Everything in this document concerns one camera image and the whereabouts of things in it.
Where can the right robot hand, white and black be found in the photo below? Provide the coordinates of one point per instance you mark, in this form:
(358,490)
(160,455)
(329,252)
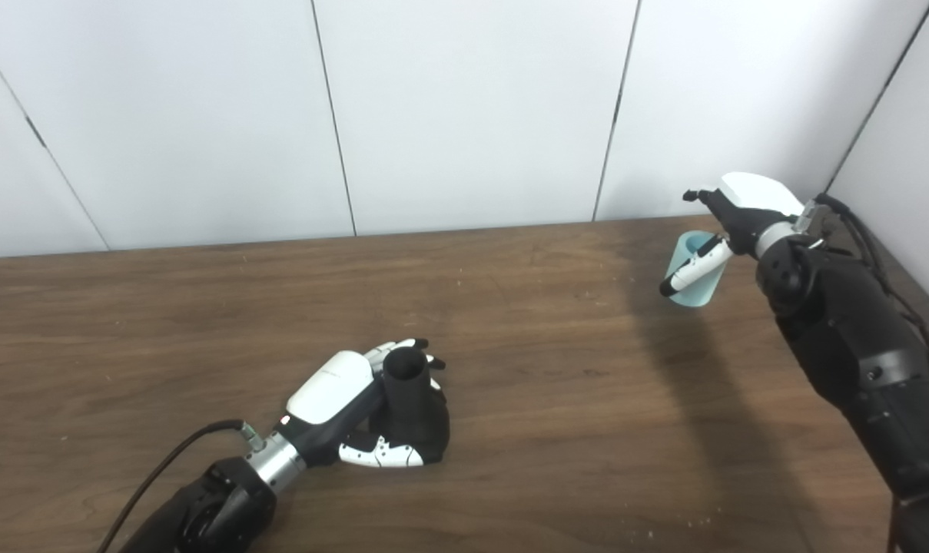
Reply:
(748,207)

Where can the left robot hand, white and black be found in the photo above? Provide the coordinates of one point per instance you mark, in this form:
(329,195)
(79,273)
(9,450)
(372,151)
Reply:
(333,388)

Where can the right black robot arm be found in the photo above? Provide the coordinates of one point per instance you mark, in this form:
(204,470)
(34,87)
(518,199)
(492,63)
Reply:
(856,346)

